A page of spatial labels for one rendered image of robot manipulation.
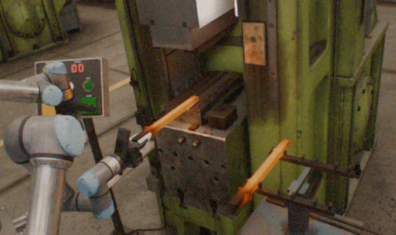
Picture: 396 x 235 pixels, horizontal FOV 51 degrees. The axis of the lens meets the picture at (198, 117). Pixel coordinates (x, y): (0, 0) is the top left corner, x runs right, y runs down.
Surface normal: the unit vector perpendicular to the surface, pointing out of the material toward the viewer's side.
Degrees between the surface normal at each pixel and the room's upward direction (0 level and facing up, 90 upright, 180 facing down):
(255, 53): 90
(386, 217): 0
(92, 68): 60
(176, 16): 90
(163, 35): 90
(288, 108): 90
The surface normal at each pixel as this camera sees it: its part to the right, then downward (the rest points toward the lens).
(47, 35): 0.66, 0.29
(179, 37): -0.52, 0.47
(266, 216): -0.11, -0.87
